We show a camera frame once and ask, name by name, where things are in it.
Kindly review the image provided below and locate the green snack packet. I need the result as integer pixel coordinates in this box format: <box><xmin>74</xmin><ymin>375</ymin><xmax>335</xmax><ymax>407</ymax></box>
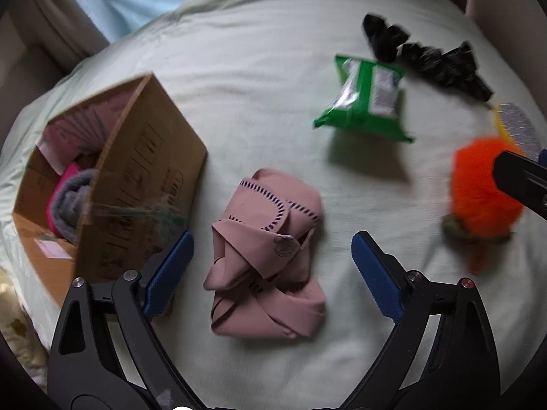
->
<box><xmin>312</xmin><ymin>54</ymin><xmax>416</xmax><ymax>144</ymax></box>

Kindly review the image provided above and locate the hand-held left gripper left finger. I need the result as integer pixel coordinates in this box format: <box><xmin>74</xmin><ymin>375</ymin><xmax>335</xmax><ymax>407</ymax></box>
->
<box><xmin>47</xmin><ymin>230</ymin><xmax>209</xmax><ymax>410</ymax></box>

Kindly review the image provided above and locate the brown cardboard box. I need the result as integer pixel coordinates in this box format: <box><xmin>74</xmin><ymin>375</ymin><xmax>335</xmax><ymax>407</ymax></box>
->
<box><xmin>12</xmin><ymin>73</ymin><xmax>208</xmax><ymax>323</ymax></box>

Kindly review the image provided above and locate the orange plush toy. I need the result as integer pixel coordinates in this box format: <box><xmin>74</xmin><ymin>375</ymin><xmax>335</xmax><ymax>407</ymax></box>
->
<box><xmin>442</xmin><ymin>136</ymin><xmax>525</xmax><ymax>275</ymax></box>

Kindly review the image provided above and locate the black lace cloth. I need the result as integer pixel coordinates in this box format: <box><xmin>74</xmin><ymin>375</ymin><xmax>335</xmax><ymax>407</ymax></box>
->
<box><xmin>397</xmin><ymin>41</ymin><xmax>494</xmax><ymax>103</ymax></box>

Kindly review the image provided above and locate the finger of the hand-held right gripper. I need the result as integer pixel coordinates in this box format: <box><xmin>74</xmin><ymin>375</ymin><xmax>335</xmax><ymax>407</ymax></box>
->
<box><xmin>492</xmin><ymin>150</ymin><xmax>547</xmax><ymax>218</ymax></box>

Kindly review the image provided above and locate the floral pillow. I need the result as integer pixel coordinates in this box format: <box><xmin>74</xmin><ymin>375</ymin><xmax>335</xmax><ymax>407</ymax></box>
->
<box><xmin>0</xmin><ymin>265</ymin><xmax>49</xmax><ymax>394</ymax></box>

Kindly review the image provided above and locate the black scrunchie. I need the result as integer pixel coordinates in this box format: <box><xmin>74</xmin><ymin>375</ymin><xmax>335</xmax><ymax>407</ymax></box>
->
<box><xmin>362</xmin><ymin>13</ymin><xmax>411</xmax><ymax>64</ymax></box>

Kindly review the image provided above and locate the pink grey towel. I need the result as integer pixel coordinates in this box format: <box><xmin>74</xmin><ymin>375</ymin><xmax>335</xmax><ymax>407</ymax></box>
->
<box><xmin>46</xmin><ymin>161</ymin><xmax>103</xmax><ymax>244</ymax></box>

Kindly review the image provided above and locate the yellow grey scrub sponge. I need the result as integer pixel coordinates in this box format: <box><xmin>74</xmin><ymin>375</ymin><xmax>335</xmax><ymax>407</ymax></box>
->
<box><xmin>491</xmin><ymin>102</ymin><xmax>544</xmax><ymax>162</ymax></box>

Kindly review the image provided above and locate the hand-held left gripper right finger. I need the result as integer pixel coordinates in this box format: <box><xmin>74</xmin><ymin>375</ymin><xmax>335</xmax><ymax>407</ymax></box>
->
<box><xmin>337</xmin><ymin>231</ymin><xmax>501</xmax><ymax>410</ymax></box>

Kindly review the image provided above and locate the pale green bed sheet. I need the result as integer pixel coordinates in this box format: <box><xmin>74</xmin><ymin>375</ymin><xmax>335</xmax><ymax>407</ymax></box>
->
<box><xmin>0</xmin><ymin>0</ymin><xmax>547</xmax><ymax>410</ymax></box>

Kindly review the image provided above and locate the pink garment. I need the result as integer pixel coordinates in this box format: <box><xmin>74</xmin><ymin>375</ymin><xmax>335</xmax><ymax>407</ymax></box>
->
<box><xmin>203</xmin><ymin>168</ymin><xmax>328</xmax><ymax>341</ymax></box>

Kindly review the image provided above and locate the beige curtain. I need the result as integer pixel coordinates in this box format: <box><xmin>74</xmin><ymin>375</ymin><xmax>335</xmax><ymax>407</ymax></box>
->
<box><xmin>9</xmin><ymin>0</ymin><xmax>111</xmax><ymax>75</ymax></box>

